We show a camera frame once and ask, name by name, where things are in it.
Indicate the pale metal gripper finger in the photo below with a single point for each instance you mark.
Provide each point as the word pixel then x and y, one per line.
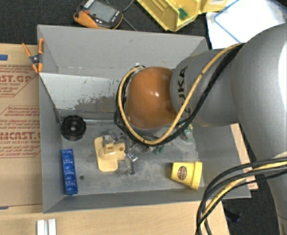
pixel 109 139
pixel 132 165

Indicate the grey metal bin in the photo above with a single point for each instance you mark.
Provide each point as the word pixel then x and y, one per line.
pixel 143 180

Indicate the black ribbed round knob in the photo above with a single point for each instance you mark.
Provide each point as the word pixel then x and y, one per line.
pixel 73 128

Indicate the blue long studded block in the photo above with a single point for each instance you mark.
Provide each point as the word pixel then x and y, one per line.
pixel 69 172

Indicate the yellow cup with round label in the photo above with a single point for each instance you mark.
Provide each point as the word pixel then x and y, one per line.
pixel 186 174

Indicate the brown cardboard board red print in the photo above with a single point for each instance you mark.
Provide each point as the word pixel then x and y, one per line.
pixel 16 121

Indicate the pale yellow plastic bracket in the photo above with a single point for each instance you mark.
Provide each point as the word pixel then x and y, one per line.
pixel 107 157

